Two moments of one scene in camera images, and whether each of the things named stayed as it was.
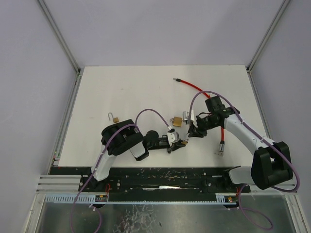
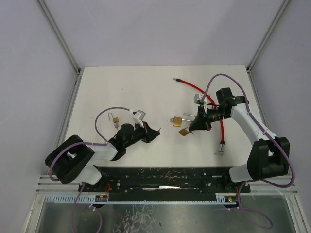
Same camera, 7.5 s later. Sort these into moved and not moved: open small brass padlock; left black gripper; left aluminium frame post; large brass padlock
Moved: left black gripper
Not moved: left aluminium frame post; open small brass padlock; large brass padlock
